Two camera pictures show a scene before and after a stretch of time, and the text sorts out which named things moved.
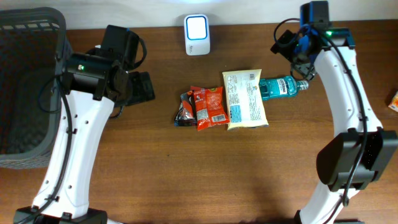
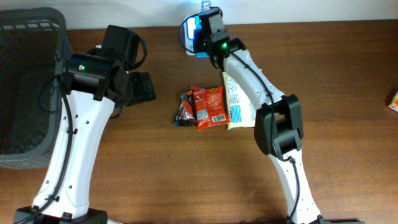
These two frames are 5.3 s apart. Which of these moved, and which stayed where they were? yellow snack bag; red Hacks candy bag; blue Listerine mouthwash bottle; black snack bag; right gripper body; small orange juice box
Moved: blue Listerine mouthwash bottle; right gripper body
Stayed: yellow snack bag; red Hacks candy bag; small orange juice box; black snack bag
